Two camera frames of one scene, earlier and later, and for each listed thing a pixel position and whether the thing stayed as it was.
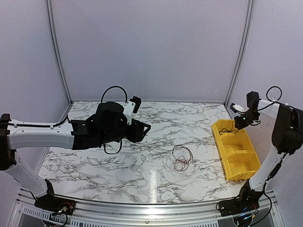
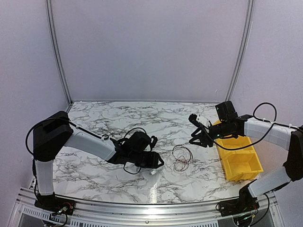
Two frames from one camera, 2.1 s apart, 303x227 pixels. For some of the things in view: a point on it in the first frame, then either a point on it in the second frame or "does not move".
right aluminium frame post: [243, 54] does not move
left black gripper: [138, 135] to [153, 161]
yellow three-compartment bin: [238, 157] does not move
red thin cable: [183, 155] does not move
